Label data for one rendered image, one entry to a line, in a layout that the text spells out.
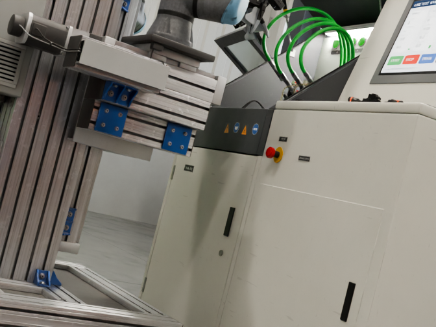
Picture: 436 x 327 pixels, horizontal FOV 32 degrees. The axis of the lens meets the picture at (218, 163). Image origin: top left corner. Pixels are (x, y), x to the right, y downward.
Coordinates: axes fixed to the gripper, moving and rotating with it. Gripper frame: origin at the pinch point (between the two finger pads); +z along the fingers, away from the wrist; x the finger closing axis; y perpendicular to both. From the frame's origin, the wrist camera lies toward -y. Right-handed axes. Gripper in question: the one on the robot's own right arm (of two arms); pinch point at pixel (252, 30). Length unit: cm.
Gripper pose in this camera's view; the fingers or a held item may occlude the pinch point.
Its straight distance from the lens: 273.8
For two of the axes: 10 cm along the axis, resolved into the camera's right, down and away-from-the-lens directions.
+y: -8.6, -2.4, -4.5
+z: -2.5, 9.7, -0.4
